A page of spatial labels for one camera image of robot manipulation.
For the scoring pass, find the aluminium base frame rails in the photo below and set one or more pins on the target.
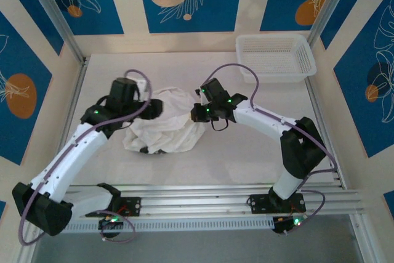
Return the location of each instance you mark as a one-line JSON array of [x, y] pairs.
[[191, 201]]

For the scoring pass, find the white perforated plastic basket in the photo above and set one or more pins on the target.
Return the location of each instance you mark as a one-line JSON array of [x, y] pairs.
[[271, 56]]

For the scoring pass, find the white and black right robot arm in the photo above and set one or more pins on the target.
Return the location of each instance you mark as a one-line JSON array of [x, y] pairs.
[[264, 119]]

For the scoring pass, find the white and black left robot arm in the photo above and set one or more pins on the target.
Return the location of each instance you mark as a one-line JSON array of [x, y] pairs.
[[70, 155]]

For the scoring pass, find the aluminium table side rail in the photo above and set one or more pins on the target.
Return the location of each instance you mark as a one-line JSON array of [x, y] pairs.
[[320, 115], [74, 106]]

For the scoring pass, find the white t-shirt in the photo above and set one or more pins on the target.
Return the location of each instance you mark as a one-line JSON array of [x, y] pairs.
[[172, 130]]

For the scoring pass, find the aluminium frame post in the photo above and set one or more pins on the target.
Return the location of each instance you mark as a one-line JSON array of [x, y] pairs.
[[52, 7], [331, 7]]

